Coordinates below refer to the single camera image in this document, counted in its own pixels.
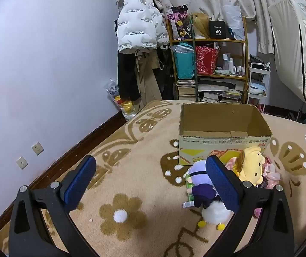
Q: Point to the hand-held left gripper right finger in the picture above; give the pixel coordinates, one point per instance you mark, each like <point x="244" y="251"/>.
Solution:
<point x="222" y="184"/>

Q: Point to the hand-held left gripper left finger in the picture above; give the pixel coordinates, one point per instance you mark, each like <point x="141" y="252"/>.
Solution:
<point x="79" y="184"/>

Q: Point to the purple plush doll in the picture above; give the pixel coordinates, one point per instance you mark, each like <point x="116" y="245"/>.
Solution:
<point x="201" y="182"/>

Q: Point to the yellow plush toy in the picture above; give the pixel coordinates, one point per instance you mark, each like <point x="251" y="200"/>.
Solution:
<point x="249" y="166"/>

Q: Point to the green packet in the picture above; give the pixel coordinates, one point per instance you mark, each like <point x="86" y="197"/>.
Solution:
<point x="189" y="190"/>

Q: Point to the cardboard box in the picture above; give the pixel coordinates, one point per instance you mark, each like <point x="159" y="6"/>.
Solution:
<point x="222" y="142"/>

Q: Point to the white fluffy plush toy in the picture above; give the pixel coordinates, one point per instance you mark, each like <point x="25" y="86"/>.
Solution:
<point x="214" y="214"/>

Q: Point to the light blue cloth bundle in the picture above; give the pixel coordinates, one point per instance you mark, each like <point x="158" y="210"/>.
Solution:
<point x="257" y="88"/>

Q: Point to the white utility cart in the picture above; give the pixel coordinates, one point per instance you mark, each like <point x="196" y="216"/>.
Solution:
<point x="266" y="75"/>

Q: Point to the plastic bag with toys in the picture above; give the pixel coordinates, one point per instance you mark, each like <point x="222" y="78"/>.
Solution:
<point x="124" y="107"/>

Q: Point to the pile of books and papers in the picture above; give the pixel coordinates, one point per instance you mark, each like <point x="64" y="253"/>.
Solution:
<point x="217" y="93"/>

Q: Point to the stack of books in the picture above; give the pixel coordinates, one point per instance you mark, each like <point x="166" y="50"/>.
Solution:
<point x="186" y="89"/>

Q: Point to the white hanging quilt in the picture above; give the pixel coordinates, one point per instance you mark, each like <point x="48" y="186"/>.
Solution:
<point x="287" y="45"/>

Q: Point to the group of toiletry bottles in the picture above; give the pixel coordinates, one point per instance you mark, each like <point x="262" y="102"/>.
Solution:
<point x="232" y="65"/>

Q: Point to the black coat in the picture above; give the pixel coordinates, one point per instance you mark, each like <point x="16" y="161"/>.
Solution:
<point x="127" y="75"/>

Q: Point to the black hanging garment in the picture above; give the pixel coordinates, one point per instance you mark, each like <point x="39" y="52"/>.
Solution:
<point x="166" y="75"/>

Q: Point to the beige trench coat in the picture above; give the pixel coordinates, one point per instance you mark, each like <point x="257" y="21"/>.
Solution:
<point x="149" y="80"/>

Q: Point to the red patterned bag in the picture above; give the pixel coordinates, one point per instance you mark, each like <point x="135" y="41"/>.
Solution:
<point x="206" y="60"/>

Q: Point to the teal bag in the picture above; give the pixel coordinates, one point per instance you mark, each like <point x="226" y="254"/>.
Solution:
<point x="185" y="64"/>

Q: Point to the wooden bookshelf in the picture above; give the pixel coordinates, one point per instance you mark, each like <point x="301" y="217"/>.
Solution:
<point x="209" y="40"/>

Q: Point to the clear plastic bag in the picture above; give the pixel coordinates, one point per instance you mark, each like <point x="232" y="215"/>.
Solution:
<point x="233" y="18"/>

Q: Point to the black box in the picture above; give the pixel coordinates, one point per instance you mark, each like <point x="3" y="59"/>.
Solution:
<point x="217" y="29"/>

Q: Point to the blonde wig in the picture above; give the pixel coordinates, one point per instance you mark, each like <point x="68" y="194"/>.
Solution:
<point x="201" y="25"/>

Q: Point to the purple printed bag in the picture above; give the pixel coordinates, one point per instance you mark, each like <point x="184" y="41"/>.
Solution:
<point x="179" y="21"/>

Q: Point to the white puffer jacket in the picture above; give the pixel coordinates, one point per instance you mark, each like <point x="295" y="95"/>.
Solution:
<point x="136" y="18"/>

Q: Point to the wall socket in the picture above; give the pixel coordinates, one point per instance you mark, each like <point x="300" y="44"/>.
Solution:
<point x="37" y="148"/>
<point x="21" y="163"/>

